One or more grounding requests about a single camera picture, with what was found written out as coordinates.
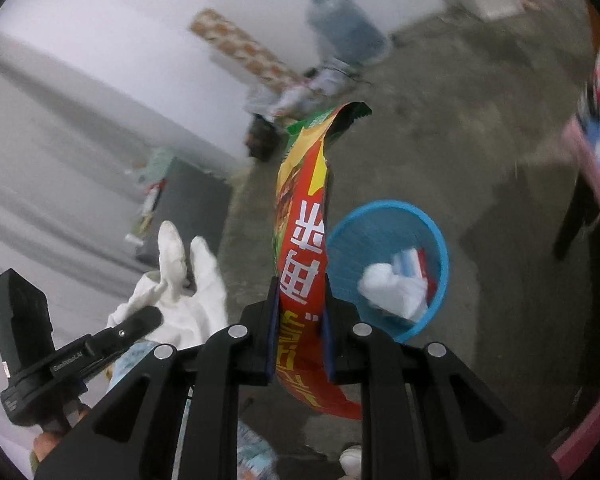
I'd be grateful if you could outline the orange patterned roll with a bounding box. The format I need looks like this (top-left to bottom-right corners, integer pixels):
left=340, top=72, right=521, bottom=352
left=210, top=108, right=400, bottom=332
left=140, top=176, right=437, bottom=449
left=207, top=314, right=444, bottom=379
left=189, top=7, right=301, bottom=86

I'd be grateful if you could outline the light sneaker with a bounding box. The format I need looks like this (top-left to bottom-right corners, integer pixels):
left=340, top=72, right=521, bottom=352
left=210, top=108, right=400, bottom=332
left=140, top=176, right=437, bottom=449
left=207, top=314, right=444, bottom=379
left=339, top=445, right=363, bottom=478

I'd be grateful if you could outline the clear plastic packet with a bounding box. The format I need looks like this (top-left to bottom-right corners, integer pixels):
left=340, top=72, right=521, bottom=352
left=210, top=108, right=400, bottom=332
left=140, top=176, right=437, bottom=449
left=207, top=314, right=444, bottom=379
left=392, top=247, right=438, bottom=311

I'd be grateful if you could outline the red snack bag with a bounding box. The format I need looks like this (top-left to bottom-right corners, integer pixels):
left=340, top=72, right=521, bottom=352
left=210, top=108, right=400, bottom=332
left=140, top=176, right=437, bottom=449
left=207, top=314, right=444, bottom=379
left=271, top=101, right=372, bottom=421

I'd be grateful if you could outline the blue water jug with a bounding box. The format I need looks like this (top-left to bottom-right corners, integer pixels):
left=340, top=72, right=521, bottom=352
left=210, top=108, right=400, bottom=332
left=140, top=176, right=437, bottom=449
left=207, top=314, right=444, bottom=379
left=302, top=0, right=392, bottom=68

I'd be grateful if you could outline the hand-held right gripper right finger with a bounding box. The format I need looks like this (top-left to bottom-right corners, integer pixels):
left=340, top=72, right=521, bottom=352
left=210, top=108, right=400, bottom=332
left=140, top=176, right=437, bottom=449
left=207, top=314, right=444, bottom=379
left=321, top=285, right=561, bottom=480

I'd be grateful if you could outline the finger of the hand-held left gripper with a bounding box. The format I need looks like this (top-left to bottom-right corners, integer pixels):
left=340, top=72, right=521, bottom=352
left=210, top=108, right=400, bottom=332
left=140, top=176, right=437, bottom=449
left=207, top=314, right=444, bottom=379
left=82, top=306, right=164, bottom=361

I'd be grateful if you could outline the white tissue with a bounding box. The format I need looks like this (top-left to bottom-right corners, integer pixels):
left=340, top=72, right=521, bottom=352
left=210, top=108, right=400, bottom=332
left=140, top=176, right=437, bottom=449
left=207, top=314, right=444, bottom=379
left=357, top=262, right=428, bottom=321

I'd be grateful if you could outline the pink stool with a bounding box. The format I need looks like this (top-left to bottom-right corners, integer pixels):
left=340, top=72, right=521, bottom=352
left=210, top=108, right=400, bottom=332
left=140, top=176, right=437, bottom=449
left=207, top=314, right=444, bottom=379
left=552, top=115, right=600, bottom=261

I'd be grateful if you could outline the clutter on cabinet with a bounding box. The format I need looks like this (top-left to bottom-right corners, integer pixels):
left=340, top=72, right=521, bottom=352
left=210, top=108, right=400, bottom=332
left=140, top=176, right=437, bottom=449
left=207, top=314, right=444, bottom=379
left=125, top=147, right=173, bottom=246

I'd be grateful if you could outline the black box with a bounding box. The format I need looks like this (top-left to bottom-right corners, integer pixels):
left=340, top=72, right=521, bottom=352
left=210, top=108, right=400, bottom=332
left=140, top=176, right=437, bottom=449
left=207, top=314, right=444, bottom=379
left=245, top=112, right=286, bottom=162

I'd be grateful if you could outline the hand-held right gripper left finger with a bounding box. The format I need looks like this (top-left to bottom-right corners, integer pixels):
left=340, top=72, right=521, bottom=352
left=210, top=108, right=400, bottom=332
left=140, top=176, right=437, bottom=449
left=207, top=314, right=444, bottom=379
left=34, top=275, right=281, bottom=480

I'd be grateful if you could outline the grey cabinet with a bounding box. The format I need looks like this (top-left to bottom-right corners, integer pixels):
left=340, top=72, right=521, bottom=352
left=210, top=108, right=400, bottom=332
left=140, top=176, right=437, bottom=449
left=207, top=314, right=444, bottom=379
left=135, top=155, right=232, bottom=268

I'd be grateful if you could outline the person's left hand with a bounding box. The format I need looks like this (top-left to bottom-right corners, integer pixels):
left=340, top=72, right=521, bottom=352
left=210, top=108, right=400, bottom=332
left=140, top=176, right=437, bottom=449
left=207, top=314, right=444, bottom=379
left=30, top=402, right=91, bottom=468

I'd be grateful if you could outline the blue mesh wastebasket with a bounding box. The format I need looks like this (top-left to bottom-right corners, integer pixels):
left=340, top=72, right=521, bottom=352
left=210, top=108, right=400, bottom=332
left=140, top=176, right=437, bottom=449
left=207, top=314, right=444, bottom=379
left=325, top=200, right=450, bottom=345

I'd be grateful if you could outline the pile of papers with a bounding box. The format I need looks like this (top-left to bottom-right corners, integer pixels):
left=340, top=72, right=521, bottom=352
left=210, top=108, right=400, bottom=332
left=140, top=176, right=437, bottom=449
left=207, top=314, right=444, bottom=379
left=245, top=57, right=361, bottom=121

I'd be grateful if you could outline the white glove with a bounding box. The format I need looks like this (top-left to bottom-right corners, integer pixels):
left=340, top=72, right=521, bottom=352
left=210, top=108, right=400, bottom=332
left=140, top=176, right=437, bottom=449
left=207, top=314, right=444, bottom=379
left=106, top=220, right=229, bottom=351

